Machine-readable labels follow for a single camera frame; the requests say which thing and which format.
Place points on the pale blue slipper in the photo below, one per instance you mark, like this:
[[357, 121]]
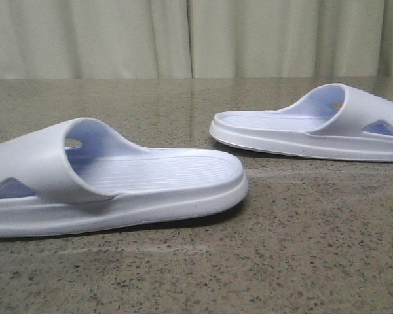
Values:
[[82, 176], [333, 121]]

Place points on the beige curtain backdrop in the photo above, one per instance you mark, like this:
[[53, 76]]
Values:
[[194, 39]]

